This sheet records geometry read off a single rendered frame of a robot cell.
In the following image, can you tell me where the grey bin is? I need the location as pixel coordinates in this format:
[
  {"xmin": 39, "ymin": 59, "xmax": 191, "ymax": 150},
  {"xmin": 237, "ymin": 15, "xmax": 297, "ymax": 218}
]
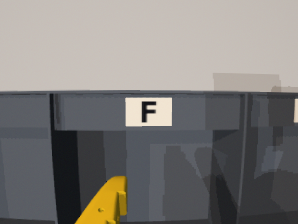
[{"xmin": 0, "ymin": 90, "xmax": 298, "ymax": 224}]

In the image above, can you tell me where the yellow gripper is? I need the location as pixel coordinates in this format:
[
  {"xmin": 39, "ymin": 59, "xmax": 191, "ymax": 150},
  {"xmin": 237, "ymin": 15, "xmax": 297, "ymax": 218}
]
[{"xmin": 75, "ymin": 176, "xmax": 127, "ymax": 224}]

